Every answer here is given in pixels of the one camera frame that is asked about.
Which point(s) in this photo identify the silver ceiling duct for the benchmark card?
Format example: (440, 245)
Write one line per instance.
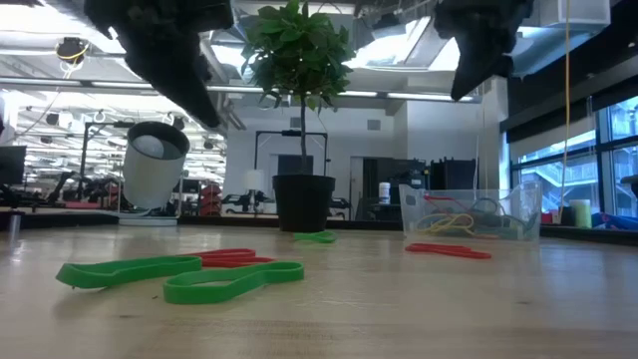
(60, 10)
(414, 50)

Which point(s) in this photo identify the clear plastic bin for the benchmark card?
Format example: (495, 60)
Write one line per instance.
(414, 212)

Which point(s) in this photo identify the teal rubber band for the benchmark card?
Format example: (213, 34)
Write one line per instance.
(503, 232)

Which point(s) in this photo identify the black rig frame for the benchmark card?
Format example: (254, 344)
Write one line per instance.
(291, 133)

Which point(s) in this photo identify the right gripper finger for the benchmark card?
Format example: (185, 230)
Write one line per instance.
(478, 65)

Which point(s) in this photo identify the black crate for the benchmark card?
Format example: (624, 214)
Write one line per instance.
(452, 174)

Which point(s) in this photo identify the white jar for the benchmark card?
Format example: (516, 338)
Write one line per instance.
(384, 194)

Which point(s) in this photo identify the long red rubber band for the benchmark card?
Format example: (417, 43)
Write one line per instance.
(478, 255)

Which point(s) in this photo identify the black background robot rig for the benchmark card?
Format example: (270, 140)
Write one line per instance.
(80, 188)

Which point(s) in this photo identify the black monitor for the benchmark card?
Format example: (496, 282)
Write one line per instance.
(12, 164)

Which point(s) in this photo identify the red stacked objects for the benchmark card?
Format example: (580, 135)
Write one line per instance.
(212, 199)

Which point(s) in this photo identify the green plant in black pot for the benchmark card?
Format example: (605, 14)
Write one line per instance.
(303, 199)

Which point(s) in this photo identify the white round lamp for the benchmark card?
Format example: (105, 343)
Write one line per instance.
(149, 174)

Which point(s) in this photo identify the black cabinet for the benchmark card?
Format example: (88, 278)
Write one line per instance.
(399, 172)

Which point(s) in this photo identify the green rubber band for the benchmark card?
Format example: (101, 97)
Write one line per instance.
(319, 238)
(174, 294)
(75, 279)

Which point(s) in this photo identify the long ceiling light bar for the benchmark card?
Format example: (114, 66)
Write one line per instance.
(99, 84)

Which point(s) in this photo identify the yellow green cylinder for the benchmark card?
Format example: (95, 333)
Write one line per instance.
(580, 214)

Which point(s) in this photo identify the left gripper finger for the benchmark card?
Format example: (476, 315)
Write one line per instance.
(174, 80)

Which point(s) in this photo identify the blue object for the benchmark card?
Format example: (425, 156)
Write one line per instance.
(618, 223)

